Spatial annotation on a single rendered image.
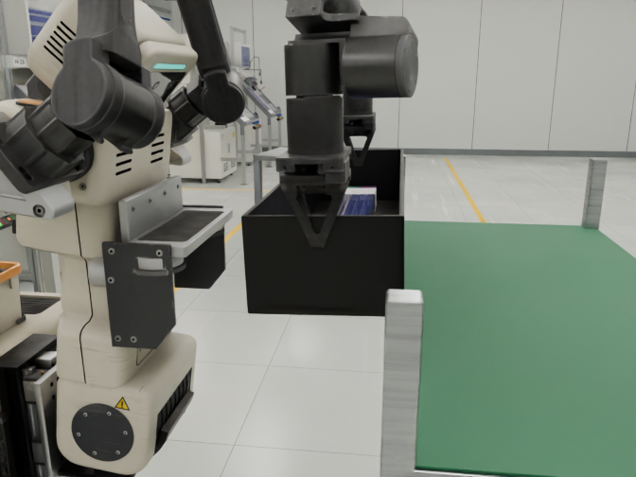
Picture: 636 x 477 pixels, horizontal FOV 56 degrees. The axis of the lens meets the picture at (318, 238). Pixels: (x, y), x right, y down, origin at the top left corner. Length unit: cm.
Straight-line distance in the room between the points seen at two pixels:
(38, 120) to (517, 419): 60
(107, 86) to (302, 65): 22
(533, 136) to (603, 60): 150
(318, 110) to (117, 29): 27
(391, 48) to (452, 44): 949
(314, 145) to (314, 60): 8
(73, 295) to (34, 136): 34
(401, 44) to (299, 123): 12
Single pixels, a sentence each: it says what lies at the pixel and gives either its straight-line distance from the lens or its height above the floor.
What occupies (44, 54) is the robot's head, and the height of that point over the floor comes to 130.
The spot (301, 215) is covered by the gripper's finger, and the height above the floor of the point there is 113.
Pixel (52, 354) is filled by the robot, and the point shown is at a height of 79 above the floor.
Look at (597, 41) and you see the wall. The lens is 1045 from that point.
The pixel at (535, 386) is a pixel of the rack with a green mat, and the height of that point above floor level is 95.
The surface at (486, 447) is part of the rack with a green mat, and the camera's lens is 58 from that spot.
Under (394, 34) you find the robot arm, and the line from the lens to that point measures 57.
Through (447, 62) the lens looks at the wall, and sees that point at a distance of 1002.
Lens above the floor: 127
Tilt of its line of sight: 15 degrees down
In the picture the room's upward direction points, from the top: straight up
